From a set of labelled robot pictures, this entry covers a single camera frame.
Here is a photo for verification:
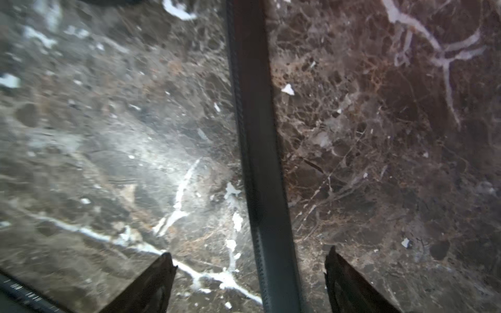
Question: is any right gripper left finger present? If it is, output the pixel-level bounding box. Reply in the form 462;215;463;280
101;252;177;313

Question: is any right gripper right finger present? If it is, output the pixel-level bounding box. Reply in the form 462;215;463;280
324;246;400;313

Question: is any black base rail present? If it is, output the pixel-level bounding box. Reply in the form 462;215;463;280
1;271;71;313

